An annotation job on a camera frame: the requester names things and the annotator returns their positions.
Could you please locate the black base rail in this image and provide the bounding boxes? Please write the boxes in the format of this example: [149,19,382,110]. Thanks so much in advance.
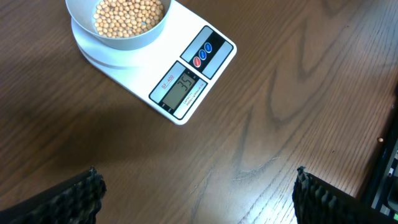
[361,100,397,221]

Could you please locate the grey round bowl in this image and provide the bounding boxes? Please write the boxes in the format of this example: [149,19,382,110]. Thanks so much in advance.
[65,0,177,50]

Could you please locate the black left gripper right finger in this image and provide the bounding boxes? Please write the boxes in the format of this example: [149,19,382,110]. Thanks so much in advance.
[292,166,397,224]

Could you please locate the white digital kitchen scale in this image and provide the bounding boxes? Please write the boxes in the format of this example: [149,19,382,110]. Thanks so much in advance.
[71,2,237,125]

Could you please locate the soybeans in grey bowl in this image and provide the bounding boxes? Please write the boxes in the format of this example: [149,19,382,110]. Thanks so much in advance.
[93,0,165,39]

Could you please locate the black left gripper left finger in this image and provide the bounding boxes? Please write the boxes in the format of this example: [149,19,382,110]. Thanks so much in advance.
[1,167,106,224]

